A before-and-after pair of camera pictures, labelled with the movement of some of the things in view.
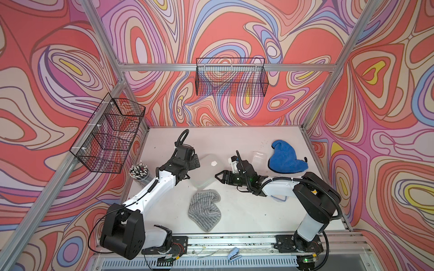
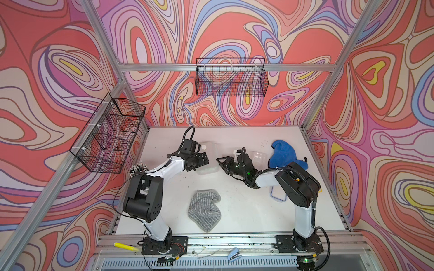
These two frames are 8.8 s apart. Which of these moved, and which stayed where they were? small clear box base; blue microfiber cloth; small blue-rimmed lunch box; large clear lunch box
Moved: large clear lunch box
Stayed: blue microfiber cloth; small clear box base; small blue-rimmed lunch box
